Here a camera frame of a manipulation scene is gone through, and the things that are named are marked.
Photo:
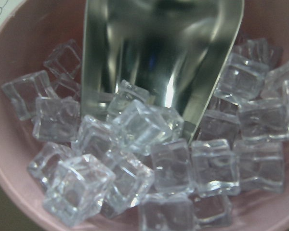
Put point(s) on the pink bowl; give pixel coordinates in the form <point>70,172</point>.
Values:
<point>26,39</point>

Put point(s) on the steel ice scoop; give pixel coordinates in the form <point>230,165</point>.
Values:
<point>176,49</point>

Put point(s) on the pile of ice cubes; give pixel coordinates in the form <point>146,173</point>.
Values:
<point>130,154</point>

